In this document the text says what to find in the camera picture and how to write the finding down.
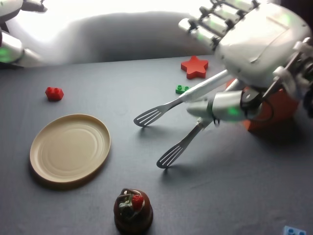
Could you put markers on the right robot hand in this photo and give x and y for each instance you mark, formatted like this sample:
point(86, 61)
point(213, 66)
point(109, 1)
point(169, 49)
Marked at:
point(256, 36)

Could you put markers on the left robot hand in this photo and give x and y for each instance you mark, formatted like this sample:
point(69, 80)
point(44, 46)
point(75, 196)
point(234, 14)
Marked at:
point(9, 46)

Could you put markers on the chocolate toy cake with strawberry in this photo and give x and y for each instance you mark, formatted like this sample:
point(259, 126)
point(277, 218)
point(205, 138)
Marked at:
point(133, 213)

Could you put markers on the beige round plate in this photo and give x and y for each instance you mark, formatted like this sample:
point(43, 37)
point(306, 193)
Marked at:
point(71, 151)

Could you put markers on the red toy brick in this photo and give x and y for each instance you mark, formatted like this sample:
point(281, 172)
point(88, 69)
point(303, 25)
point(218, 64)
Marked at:
point(54, 94)

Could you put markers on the red star block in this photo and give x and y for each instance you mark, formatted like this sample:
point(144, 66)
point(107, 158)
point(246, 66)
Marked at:
point(194, 67)

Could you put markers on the orange textured box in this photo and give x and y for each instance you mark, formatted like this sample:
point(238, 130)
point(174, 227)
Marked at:
point(278, 110)

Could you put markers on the green toy brick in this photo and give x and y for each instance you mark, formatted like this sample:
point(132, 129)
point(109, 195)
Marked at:
point(181, 90)

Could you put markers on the grey table cloth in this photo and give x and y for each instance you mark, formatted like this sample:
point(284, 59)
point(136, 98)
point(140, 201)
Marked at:
point(220, 191)

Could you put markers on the light blue toy brick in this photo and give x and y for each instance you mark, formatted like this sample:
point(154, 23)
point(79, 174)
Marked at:
point(294, 231)

